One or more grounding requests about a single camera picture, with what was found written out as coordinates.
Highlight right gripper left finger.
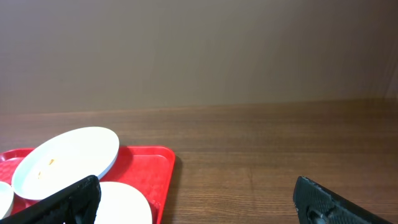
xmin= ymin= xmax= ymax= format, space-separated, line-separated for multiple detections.
xmin=1 ymin=175 xmax=101 ymax=224

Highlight light blue plate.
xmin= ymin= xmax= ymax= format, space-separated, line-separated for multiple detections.
xmin=94 ymin=182 xmax=152 ymax=224
xmin=0 ymin=181 xmax=14 ymax=219
xmin=11 ymin=126 xmax=119 ymax=201

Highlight red plastic tray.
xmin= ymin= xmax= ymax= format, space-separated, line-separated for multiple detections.
xmin=1 ymin=146 xmax=175 ymax=224

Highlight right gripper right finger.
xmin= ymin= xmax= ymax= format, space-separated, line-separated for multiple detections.
xmin=293 ymin=176 xmax=392 ymax=224

